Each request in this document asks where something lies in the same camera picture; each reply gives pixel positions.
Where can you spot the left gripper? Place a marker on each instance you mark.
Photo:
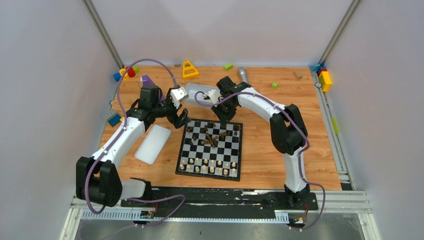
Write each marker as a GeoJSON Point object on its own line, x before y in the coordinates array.
{"type": "Point", "coordinates": [176, 113]}

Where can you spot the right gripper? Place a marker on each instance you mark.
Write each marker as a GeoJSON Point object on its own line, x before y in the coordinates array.
{"type": "Point", "coordinates": [225, 118]}

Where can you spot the black white chessboard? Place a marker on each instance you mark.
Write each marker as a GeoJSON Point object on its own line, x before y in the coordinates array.
{"type": "Point", "coordinates": [211, 149]}

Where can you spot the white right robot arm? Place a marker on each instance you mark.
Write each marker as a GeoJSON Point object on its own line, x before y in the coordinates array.
{"type": "Point", "coordinates": [287, 128]}

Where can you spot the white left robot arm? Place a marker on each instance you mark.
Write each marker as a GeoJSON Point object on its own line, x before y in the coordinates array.
{"type": "Point", "coordinates": [97, 177]}

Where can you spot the yellow triangular toy block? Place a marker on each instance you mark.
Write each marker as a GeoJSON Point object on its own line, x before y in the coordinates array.
{"type": "Point", "coordinates": [189, 70]}

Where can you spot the silver microphone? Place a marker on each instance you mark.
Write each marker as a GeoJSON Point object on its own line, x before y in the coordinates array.
{"type": "Point", "coordinates": [242, 73]}

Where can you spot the white box lid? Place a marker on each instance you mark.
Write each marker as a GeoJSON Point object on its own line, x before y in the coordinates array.
{"type": "Point", "coordinates": [152, 144]}

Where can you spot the purple metronome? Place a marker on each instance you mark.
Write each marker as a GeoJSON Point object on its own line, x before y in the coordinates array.
{"type": "Point", "coordinates": [146, 81]}

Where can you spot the green block in corner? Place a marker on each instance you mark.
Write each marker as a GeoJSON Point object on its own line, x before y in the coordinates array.
{"type": "Point", "coordinates": [136, 69]}

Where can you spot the blue block left edge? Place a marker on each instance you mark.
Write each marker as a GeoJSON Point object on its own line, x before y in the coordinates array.
{"type": "Point", "coordinates": [114, 120]}

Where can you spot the red cylinder block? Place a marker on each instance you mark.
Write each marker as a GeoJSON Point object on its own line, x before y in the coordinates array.
{"type": "Point", "coordinates": [131, 72]}

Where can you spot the yellow cylinder block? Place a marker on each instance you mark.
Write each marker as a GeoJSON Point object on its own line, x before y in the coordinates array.
{"type": "Point", "coordinates": [124, 74]}

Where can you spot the blue toy block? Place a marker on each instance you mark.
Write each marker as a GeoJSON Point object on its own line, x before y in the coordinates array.
{"type": "Point", "coordinates": [117, 76]}

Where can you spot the brown wooden block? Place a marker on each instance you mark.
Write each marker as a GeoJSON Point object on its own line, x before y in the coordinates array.
{"type": "Point", "coordinates": [298, 75]}

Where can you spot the stacked coloured blocks right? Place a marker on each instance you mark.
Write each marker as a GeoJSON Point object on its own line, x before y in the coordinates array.
{"type": "Point", "coordinates": [323, 76]}

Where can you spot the green block near wall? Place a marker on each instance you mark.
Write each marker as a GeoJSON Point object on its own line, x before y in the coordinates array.
{"type": "Point", "coordinates": [228, 66]}

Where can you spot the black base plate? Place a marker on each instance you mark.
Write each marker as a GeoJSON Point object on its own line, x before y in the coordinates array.
{"type": "Point", "coordinates": [222, 203]}

